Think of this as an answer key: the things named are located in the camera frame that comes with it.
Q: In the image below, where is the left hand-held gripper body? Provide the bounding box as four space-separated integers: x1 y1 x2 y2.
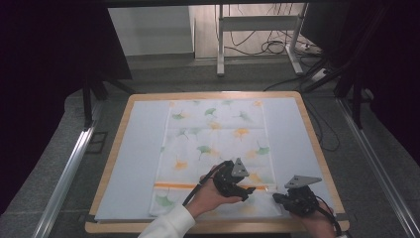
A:
212 158 251 199

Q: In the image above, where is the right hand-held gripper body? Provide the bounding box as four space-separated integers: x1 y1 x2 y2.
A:
280 175 323 217

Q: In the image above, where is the leaf print mesh laundry bag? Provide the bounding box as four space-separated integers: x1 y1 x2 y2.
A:
149 98 281 219

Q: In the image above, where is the person's left hand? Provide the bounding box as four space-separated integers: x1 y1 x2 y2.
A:
186 165 244 219

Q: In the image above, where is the person's right hand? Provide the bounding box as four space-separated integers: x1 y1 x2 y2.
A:
291 206 336 238

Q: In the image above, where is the wooden-rimmed table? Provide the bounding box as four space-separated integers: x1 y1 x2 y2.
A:
84 91 351 235

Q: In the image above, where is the white table mat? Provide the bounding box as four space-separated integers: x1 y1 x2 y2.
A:
93 97 338 223

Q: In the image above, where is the black metal stand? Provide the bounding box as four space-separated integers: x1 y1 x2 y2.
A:
302 49 375 131
81 72 137 131

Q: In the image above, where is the white power strip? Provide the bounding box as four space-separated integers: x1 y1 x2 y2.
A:
310 67 330 83

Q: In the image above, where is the black curtain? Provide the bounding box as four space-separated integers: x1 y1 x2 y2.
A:
0 0 133 216
330 0 420 167

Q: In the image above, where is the white cabinet panel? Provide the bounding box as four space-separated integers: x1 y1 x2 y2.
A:
108 6 196 58

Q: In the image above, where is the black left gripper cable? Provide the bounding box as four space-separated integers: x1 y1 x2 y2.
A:
182 161 229 207

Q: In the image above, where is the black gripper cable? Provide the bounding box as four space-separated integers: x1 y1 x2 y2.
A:
182 161 229 207
315 195 344 237

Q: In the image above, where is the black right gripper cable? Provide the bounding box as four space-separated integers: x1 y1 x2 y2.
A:
315 195 344 237

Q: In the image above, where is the long black floor cable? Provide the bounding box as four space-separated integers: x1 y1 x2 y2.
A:
262 74 342 154

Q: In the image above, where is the silver metal rail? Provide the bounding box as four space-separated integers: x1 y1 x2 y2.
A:
32 127 97 238
336 97 420 238

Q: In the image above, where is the tangle of black floor cables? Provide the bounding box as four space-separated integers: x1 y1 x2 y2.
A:
227 29 320 58

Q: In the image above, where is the white desk frame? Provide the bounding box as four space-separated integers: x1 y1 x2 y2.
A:
216 3 307 77

